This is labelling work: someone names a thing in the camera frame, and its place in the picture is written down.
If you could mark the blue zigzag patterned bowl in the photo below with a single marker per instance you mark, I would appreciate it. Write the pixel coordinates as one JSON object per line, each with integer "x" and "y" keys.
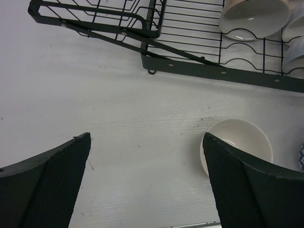
{"x": 301, "y": 158}

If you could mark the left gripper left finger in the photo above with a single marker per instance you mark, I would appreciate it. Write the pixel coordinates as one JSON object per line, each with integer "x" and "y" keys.
{"x": 41, "y": 191}

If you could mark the plain tan bowl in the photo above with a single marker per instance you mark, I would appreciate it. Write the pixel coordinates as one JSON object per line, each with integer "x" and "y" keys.
{"x": 247, "y": 20}

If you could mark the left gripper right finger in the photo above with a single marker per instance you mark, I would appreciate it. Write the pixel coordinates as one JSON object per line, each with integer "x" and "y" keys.
{"x": 250, "y": 192}

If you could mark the tan bowl with leaf motif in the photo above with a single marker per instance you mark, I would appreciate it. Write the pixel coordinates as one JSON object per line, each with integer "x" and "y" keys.
{"x": 243, "y": 135}

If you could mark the white bowl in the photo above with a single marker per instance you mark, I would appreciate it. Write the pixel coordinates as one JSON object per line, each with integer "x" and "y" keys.
{"x": 293, "y": 63}
{"x": 294, "y": 29}

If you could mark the black wire dish rack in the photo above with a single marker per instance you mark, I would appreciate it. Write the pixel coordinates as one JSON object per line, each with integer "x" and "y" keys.
{"x": 175, "y": 36}

